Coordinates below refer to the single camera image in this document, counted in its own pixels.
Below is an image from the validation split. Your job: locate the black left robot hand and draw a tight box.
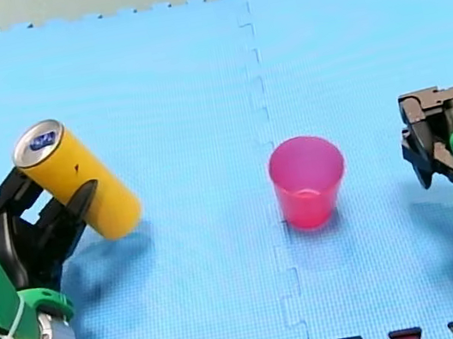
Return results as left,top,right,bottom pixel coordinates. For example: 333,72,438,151
0,154,116,303

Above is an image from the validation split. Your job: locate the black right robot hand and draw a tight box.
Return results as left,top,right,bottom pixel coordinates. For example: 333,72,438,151
391,83,453,194

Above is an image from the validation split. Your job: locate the yellow drink can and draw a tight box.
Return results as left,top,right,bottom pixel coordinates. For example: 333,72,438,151
6,106,148,256

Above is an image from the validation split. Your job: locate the pink plastic cup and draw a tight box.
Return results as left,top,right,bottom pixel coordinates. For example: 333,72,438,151
263,129,355,235

